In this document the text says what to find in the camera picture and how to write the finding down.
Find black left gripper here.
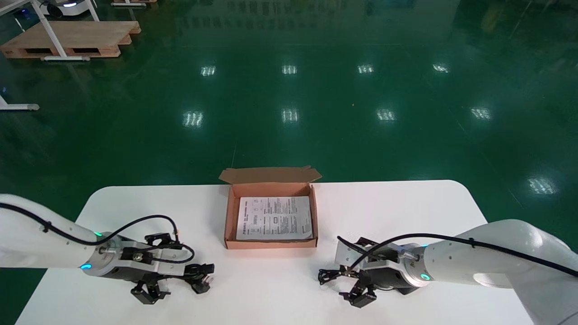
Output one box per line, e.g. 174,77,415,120
107,232,202,305

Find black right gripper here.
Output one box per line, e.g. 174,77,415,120
339,237,419,309

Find black USB cable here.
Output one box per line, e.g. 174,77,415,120
318,266,362,286

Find brown cardboard storage box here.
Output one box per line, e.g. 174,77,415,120
219,166,323,250

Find white printed instruction sheet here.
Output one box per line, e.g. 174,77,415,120
236,195,313,241

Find white table foot bar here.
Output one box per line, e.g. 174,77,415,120
0,94,40,111

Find white mobile robot with light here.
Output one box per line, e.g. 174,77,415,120
40,0,89,18

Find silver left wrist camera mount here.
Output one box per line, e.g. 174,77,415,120
118,246,186,277

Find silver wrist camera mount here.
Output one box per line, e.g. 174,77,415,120
118,246,186,277
335,238,409,272

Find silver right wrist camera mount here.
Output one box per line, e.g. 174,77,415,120
335,238,409,272

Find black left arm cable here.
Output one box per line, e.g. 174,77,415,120
0,202,196,265

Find white table leg frame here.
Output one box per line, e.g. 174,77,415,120
0,0,101,62

